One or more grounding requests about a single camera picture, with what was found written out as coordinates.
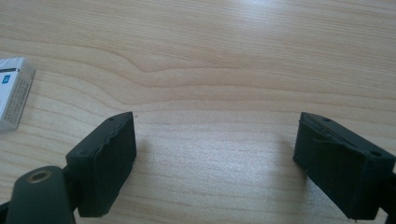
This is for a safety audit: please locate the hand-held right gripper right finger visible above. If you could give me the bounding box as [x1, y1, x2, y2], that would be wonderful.
[292, 111, 396, 221]

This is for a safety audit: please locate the white eraser with blue label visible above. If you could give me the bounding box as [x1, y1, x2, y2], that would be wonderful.
[0, 56, 36, 132]

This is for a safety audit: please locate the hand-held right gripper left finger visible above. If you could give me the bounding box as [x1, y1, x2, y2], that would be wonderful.
[64, 111, 138, 218]

